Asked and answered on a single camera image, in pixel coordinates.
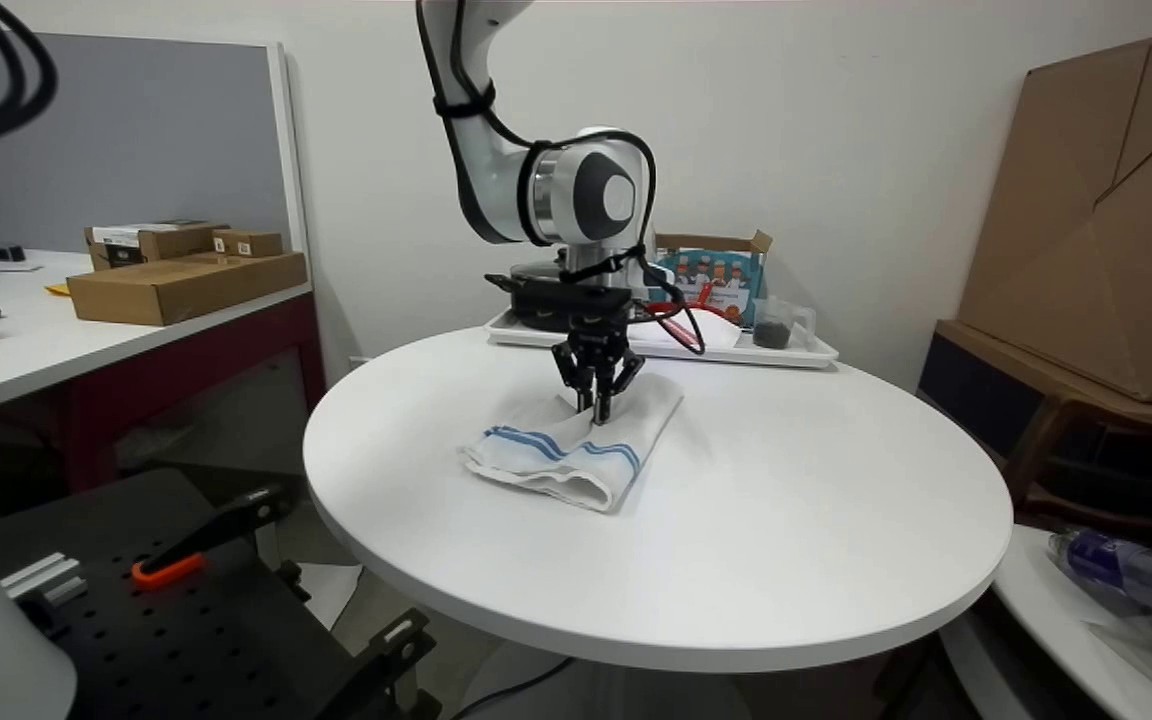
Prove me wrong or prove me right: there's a white towel with blue stripes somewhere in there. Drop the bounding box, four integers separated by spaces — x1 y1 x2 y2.
461 371 682 517

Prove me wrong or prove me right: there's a flat cardboard box on desk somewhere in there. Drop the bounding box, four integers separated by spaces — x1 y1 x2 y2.
69 251 307 324

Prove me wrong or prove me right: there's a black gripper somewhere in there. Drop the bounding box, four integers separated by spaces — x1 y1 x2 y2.
488 274 644 422

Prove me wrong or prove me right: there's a black clamp with orange handle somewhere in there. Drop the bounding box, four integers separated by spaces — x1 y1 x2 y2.
128 483 301 592

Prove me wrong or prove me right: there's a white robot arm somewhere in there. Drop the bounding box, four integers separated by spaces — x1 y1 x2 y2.
417 0 660 422

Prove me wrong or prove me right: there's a white side desk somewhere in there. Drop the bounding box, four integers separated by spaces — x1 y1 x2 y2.
0 249 324 493

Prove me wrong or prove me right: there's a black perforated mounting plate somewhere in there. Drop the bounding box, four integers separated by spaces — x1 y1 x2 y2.
0 464 438 720

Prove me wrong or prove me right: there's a dark wooden low cabinet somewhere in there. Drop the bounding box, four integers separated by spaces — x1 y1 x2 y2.
915 319 1152 542

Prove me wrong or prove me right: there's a large brown cardboard box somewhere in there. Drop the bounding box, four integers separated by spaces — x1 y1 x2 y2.
960 34 1152 400

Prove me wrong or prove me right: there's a blue picture box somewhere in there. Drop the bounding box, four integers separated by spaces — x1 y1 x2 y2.
651 231 773 324

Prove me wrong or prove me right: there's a small open cardboard box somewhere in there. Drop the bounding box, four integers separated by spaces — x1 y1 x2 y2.
83 222 282 271

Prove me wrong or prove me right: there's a white rectangular tray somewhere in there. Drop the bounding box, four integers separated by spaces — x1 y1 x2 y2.
484 300 842 375

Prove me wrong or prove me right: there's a grey partition panel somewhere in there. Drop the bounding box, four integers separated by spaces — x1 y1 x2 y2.
0 33 293 251

